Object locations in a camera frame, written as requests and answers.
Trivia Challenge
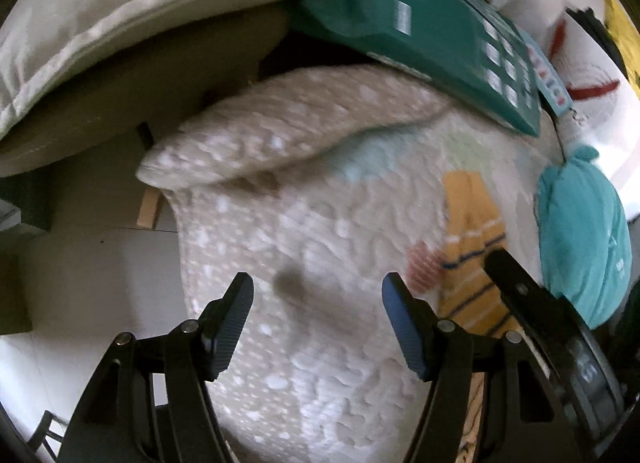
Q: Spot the beige quilted printed blanket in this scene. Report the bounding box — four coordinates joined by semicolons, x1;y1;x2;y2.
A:
136;63;571;463

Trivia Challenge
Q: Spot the green box with white squares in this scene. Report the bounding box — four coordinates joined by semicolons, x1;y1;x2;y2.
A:
289;0;543;136

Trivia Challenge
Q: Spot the wooden furniture leg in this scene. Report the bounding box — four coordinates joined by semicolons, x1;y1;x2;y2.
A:
136;123;162;231

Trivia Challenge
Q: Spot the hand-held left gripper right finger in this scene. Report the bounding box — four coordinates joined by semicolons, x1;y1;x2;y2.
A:
381;272;576;463

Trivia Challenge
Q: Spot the white satin pillow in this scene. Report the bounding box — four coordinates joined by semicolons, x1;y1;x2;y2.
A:
0;0;346;140

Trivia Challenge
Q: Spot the light blue lettered card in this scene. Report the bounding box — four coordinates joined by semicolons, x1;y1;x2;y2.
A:
517;28;575;116

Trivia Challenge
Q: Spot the teal folded garment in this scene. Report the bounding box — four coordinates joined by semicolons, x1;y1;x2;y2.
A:
536;144;633;330

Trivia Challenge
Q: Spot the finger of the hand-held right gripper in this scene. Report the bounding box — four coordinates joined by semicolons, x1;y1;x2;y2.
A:
484;248;562;340

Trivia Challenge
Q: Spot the white paper with red marks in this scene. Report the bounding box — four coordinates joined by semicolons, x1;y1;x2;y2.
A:
500;0;640;224

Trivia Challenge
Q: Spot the yellow striped small garment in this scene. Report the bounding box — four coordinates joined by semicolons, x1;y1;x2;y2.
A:
436;170;523;339

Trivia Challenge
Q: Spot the yellow cloth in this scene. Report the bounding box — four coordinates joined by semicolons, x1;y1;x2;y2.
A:
603;0;640;99

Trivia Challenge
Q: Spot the tan sofa cushion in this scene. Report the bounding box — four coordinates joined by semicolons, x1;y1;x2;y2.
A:
0;3;291;179

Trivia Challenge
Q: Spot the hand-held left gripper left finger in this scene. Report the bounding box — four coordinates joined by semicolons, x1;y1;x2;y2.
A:
57;272;255;463

